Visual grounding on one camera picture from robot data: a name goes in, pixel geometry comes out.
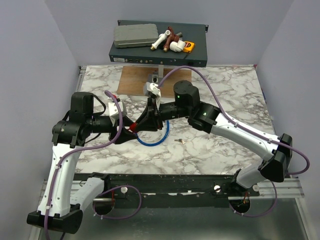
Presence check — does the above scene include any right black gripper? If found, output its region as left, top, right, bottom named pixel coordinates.
left=133, top=98, right=190, bottom=133

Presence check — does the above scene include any red cable lock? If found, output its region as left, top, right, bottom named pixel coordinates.
left=128, top=122, right=137, bottom=133

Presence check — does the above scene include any blue cable lock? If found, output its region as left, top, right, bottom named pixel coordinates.
left=136, top=120, right=170, bottom=147

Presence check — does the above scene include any silver key bunch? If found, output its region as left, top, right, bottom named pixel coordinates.
left=174, top=138, right=189, bottom=145

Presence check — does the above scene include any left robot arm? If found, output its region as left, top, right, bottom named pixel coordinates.
left=27, top=91, right=135, bottom=239

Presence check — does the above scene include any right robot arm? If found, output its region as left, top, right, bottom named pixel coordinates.
left=129, top=80, right=293, bottom=196

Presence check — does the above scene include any white elbow pipe fitting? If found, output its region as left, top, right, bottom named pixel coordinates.
left=169, top=40, right=186, bottom=53

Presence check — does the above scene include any wooden board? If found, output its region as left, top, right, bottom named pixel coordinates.
left=116, top=65, right=192, bottom=98

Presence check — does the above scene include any yellow tape measure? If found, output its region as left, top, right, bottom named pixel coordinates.
left=182, top=41, right=196, bottom=54

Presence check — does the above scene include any white straight pipe fitting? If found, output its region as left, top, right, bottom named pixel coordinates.
left=150, top=30, right=171, bottom=51

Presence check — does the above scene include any grey plastic case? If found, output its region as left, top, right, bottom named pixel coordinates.
left=113, top=23, right=159, bottom=48

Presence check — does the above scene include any brown pipe fitting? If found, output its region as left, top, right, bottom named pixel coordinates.
left=163, top=26, right=180, bottom=52

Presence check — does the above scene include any dark teal rack device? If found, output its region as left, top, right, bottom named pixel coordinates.
left=109, top=20, right=208, bottom=68

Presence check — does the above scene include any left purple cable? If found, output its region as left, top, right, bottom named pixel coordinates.
left=43, top=90, right=143, bottom=240

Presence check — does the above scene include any purple cable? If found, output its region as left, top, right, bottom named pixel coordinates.
left=43, top=90, right=143, bottom=240
left=157, top=65, right=311, bottom=218

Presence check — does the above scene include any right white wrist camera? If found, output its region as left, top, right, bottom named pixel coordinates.
left=143, top=82, right=162, bottom=109

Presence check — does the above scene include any metal stand post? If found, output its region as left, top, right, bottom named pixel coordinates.
left=147, top=64, right=164, bottom=84

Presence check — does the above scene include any black mounting rail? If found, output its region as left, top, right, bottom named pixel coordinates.
left=73, top=172, right=259, bottom=211

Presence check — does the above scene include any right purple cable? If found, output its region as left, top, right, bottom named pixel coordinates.
left=157, top=65, right=311, bottom=218

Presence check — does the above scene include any aluminium frame profile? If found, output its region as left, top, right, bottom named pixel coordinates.
left=40, top=178, right=305, bottom=200

